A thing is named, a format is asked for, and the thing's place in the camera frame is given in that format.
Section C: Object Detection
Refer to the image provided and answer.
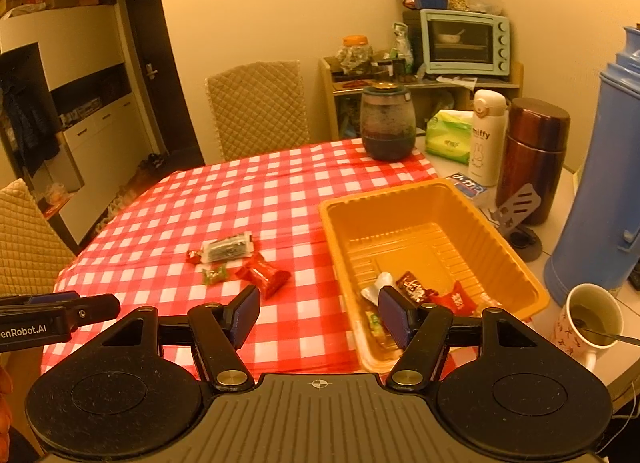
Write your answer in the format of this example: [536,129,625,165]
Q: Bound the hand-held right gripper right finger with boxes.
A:
[377,284,544,392]

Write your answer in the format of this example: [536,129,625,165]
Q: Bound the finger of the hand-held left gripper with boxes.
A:
[60,292,122,336]
[0,291,82,314]

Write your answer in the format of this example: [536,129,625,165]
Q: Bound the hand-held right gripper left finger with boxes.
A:
[100,284,262,392]

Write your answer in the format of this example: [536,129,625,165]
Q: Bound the yellow green candy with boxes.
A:
[364,309,397,345]

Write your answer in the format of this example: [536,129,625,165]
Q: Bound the silver white snack wrapper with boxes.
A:
[360,271,397,305]

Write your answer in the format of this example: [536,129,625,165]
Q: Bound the dark red candy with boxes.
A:
[395,271,439,306]

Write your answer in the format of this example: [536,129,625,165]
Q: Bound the dark clear snack packet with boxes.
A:
[199,231,252,265]

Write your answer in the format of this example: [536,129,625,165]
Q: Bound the orange plastic tray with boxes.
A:
[318,178,552,376]

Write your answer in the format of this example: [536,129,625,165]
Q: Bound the person's left hand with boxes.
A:
[0,365,14,450]

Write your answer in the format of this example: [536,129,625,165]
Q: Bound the beige quilted chair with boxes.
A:
[204,59,312,163]
[0,177,77,297]

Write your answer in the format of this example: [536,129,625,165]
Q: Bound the row of light shoes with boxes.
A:
[94,192,132,235]

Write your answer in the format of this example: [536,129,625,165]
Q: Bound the red white checked tablecloth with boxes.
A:
[40,138,531,385]

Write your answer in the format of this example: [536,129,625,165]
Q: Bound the blue white pack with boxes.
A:
[444,171,489,204]

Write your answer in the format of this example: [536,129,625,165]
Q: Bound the pair of black shoes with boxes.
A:
[134,152,172,174]

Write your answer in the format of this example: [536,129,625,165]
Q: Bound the silver phone stand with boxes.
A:
[481,182,544,262]

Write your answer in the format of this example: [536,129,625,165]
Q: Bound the dark hanging coat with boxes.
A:
[0,74,62,170]

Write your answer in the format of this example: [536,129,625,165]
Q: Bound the green tissue pack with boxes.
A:
[424,109,477,167]

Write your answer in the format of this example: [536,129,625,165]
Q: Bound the white patterned mug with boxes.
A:
[551,282,626,372]

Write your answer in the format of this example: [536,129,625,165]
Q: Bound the large dark glass jar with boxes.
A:
[359,83,418,162]

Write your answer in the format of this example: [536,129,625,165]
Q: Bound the white thermos bottle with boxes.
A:
[468,88,508,190]

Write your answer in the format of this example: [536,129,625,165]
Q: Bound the brown metal thermos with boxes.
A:
[494,96,572,227]

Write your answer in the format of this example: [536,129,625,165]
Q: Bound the wooden shelf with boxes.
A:
[319,54,524,142]

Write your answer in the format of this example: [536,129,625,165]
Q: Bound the white cabinet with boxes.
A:
[0,4,167,245]

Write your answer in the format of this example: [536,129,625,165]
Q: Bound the metal spoon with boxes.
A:
[575,317,640,347]

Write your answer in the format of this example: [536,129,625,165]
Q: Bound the blue thermos jug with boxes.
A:
[543,24,640,307]

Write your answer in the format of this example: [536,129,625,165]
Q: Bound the dark door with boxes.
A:
[116,0,206,167]

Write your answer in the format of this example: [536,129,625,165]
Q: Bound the plastic jar orange lid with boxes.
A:
[335,34,376,77]

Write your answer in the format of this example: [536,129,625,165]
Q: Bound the green white bag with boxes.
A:
[391,22,416,74]

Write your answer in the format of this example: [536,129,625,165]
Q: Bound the light blue toaster oven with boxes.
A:
[418,8,512,82]

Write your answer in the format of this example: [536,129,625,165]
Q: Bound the thin cable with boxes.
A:
[599,382,640,445]

